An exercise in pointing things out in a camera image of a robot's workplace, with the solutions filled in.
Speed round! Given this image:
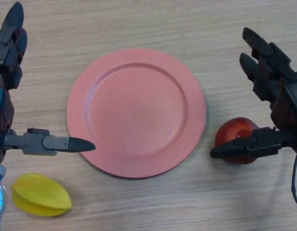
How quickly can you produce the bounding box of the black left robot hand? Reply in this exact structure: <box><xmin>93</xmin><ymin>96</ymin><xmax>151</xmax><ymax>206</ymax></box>
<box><xmin>0</xmin><ymin>1</ymin><xmax>96</xmax><ymax>162</ymax></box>

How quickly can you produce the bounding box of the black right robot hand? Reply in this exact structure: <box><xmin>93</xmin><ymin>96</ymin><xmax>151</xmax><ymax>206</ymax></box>
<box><xmin>209</xmin><ymin>26</ymin><xmax>297</xmax><ymax>159</ymax></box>

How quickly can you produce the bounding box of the yellow starfruit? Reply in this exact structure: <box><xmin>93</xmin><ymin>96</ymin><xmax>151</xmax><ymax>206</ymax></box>
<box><xmin>10</xmin><ymin>172</ymin><xmax>73</xmax><ymax>218</ymax></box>

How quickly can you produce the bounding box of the pink round plate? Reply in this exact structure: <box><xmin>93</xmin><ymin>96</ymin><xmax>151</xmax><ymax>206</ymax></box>
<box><xmin>66</xmin><ymin>47</ymin><xmax>207</xmax><ymax>179</ymax></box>

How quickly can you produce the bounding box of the red apple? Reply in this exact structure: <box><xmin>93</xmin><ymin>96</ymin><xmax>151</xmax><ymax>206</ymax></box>
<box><xmin>215</xmin><ymin>117</ymin><xmax>261</xmax><ymax>165</ymax></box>

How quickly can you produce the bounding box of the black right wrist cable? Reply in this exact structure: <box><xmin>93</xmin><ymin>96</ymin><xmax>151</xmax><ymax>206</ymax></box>
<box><xmin>290</xmin><ymin>154</ymin><xmax>297</xmax><ymax>210</ymax></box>

